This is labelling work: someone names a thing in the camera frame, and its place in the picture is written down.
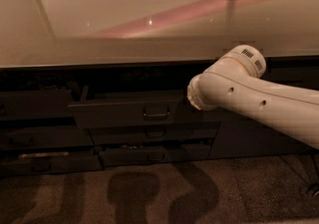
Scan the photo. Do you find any dark grey drawer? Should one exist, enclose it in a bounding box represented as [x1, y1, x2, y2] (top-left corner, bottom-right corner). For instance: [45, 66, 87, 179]
[68, 91, 200, 128]
[89, 121, 219, 144]
[0, 125, 93, 150]
[0, 90, 73, 120]
[99, 143, 210, 166]
[0, 153, 103, 177]

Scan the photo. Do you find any dark grey cabinet door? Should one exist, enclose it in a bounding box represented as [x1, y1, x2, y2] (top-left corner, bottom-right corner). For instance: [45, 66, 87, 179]
[209, 112, 312, 159]

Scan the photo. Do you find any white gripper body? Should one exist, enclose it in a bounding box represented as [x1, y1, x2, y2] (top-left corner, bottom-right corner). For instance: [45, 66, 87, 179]
[187, 75, 216, 111]

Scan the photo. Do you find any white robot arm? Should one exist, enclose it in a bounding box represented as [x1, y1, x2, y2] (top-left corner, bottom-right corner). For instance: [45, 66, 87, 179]
[187, 45, 319, 149]

